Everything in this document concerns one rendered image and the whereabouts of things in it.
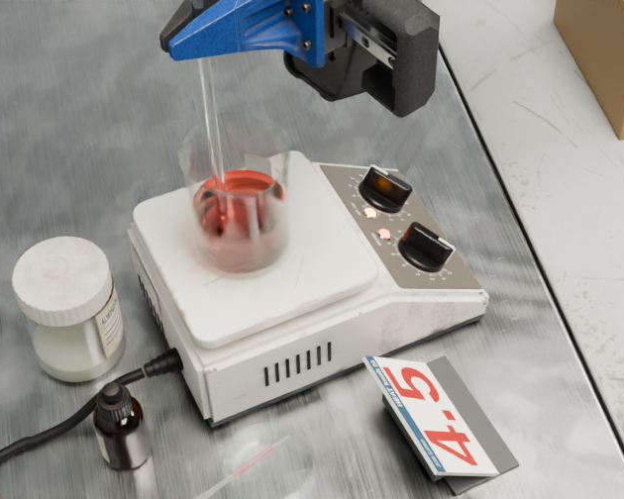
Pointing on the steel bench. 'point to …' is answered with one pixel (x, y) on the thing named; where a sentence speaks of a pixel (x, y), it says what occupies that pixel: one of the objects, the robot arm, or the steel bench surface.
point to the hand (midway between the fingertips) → (222, 19)
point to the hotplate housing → (299, 336)
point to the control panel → (343, 178)
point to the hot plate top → (292, 295)
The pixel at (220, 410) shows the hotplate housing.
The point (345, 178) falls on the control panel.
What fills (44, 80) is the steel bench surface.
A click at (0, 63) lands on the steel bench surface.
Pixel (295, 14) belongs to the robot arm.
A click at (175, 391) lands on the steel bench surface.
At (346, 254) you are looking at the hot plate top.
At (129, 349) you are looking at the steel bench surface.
